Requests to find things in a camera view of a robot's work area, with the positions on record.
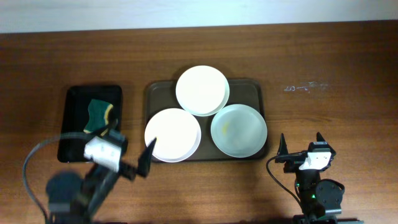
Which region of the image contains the black plastic tray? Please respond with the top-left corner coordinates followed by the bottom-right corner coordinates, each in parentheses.
top-left (57, 85), bottom-right (123, 164)

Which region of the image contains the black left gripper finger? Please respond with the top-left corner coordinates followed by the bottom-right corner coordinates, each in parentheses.
top-left (98, 119), bottom-right (119, 136)
top-left (137, 138), bottom-right (157, 178)

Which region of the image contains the green and yellow sponge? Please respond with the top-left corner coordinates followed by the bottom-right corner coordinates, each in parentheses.
top-left (83, 99), bottom-right (114, 136)

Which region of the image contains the light blue plate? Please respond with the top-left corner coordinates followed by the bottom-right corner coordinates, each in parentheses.
top-left (210, 104), bottom-right (268, 158)

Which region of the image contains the pink plate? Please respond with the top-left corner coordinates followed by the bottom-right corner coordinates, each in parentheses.
top-left (144, 108), bottom-right (201, 163)

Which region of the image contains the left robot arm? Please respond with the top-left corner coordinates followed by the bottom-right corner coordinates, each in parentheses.
top-left (46, 124), bottom-right (157, 223)

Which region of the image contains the cream white plate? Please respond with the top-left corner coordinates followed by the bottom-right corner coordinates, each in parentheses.
top-left (175, 65), bottom-right (230, 116)

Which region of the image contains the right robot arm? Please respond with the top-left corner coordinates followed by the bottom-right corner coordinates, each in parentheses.
top-left (272, 133), bottom-right (363, 223)

